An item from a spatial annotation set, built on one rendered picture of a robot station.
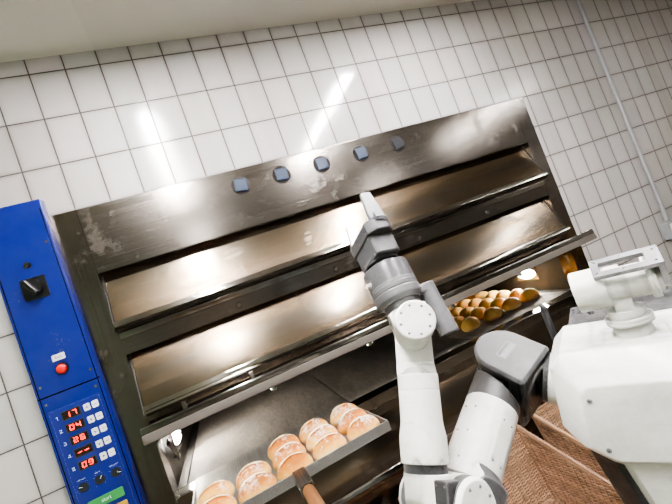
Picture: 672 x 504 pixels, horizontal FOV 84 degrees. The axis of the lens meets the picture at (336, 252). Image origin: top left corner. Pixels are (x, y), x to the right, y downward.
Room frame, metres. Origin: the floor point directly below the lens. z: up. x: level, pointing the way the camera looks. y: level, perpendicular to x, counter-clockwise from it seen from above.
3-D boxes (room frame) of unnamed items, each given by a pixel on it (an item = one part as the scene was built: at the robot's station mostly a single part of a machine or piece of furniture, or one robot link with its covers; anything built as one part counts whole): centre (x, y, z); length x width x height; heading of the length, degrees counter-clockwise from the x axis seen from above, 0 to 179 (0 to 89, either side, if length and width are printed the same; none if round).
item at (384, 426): (1.14, 0.35, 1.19); 0.55 x 0.36 x 0.03; 111
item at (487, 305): (2.04, -0.55, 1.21); 0.61 x 0.48 x 0.06; 19
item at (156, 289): (1.43, -0.15, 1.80); 1.79 x 0.11 x 0.19; 109
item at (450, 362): (1.45, -0.14, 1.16); 1.80 x 0.06 x 0.04; 109
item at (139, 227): (1.46, -0.14, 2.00); 1.80 x 0.08 x 0.21; 109
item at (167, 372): (1.43, -0.15, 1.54); 1.79 x 0.11 x 0.19; 109
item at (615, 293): (0.60, -0.39, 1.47); 0.10 x 0.07 x 0.09; 55
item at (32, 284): (1.04, 0.83, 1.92); 0.06 x 0.04 x 0.11; 109
